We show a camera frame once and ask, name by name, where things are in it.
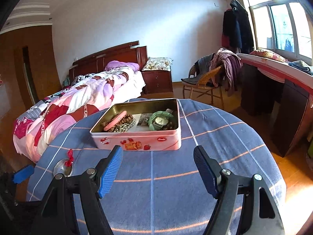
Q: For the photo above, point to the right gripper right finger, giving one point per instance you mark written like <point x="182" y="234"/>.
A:
<point x="259" y="213"/>

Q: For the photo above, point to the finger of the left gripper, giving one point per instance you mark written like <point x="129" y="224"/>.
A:
<point x="23" y="174"/>

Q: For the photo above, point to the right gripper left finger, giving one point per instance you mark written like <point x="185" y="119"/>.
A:
<point x="56" y="214"/>

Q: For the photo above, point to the pink bangle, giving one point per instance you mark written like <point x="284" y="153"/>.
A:
<point x="108" y="125"/>

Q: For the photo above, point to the green jade bangle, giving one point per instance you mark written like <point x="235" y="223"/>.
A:
<point x="171" y="126"/>

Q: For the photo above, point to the clear glass bangle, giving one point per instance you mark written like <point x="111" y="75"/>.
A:
<point x="59" y="168"/>

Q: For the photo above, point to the coin pendant red tassel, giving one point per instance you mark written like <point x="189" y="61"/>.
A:
<point x="69" y="158"/>

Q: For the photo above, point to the bed with patchwork quilt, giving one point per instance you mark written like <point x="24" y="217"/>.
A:
<point x="35" y="129"/>

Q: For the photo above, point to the wooden wardrobe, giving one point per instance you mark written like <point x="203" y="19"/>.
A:
<point x="28" y="74"/>

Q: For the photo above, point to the pink rectangular tin box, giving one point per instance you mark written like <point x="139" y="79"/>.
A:
<point x="162" y="140"/>

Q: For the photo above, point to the dark desk pink cover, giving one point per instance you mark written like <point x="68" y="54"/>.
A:
<point x="271" y="87"/>

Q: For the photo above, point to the silver wrist watch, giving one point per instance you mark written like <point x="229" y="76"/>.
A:
<point x="162" y="119"/>

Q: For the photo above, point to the wicker chair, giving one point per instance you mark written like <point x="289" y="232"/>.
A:
<point x="205" y="87"/>

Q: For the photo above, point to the purple pillow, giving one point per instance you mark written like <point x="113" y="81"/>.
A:
<point x="117" y="64"/>

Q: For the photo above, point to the clothes on chair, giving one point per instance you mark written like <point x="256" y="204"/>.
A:
<point x="229" y="78"/>

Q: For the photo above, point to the floral pillow on desk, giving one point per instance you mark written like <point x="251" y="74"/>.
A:
<point x="265" y="53"/>

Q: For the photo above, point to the wooden headboard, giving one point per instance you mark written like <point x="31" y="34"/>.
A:
<point x="130" y="52"/>

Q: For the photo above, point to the red wooden nightstand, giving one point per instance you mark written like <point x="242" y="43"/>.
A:
<point x="157" y="81"/>

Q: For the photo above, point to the floral cushion on nightstand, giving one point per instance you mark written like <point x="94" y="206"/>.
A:
<point x="158" y="64"/>

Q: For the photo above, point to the hanging dark coats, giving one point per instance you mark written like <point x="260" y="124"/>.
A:
<point x="236" y="30"/>

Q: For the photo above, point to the window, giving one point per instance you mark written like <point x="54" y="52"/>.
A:
<point x="282" y="26"/>

